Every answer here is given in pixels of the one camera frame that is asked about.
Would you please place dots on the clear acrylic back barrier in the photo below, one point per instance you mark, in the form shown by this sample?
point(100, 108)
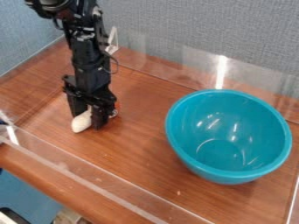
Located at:
point(204, 71)

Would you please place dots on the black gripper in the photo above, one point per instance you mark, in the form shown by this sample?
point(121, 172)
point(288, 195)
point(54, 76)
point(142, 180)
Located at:
point(88, 86)

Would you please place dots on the blue plastic bowl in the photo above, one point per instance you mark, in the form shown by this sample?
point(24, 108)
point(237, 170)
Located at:
point(229, 136)

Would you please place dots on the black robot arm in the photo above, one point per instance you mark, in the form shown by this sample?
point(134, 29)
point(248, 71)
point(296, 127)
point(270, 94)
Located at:
point(80, 19)

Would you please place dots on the white mushroom with red cap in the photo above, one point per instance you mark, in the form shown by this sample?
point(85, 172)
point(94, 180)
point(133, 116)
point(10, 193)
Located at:
point(82, 122)

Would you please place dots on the clear acrylic barrier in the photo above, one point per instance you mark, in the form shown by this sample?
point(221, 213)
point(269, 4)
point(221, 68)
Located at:
point(204, 71)
point(80, 181)

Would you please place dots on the clear acrylic front barrier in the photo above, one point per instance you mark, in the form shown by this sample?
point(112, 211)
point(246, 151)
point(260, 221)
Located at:
point(80, 181)

